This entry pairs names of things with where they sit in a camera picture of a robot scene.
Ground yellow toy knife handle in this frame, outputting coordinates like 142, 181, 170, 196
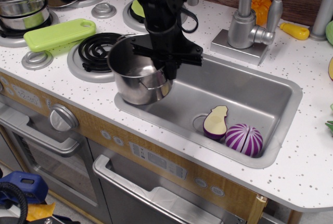
279, 23, 310, 41

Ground grey stove knob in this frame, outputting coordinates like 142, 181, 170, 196
21, 51, 53, 70

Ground grey toy sink basin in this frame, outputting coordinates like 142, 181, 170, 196
114, 55, 303, 168

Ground grey dishwasher door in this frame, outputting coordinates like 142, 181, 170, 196
93, 154, 246, 223

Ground stacked steel pots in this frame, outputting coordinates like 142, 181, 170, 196
1, 0, 49, 30

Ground black coil burner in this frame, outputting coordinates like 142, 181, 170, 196
78, 33, 124, 72

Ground green toy vegetable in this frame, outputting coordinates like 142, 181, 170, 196
325, 21, 333, 45

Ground orange toy bell pepper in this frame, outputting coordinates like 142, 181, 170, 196
251, 0, 272, 26

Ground green round plate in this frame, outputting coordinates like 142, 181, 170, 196
131, 0, 145, 18

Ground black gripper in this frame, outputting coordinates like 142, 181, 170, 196
132, 23, 203, 80

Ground grey oven door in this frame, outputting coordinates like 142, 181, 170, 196
1, 103, 111, 223

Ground grey vertical post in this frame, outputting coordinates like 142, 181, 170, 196
309, 0, 332, 41

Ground green plastic cutting board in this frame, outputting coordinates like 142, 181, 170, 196
23, 19, 96, 52

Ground steel pot with handles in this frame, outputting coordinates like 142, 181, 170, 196
107, 34, 173, 105

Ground silver oven knob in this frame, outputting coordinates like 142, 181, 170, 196
49, 104, 79, 132

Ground blue clamp device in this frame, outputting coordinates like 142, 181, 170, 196
1, 171, 48, 204

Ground silver toy faucet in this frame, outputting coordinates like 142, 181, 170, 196
210, 0, 283, 65

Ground purple toy eggplant half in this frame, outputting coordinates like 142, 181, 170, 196
203, 106, 228, 140

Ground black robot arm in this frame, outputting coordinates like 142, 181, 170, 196
132, 0, 203, 80

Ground purple striped toy onion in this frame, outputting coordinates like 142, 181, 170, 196
225, 124, 263, 157

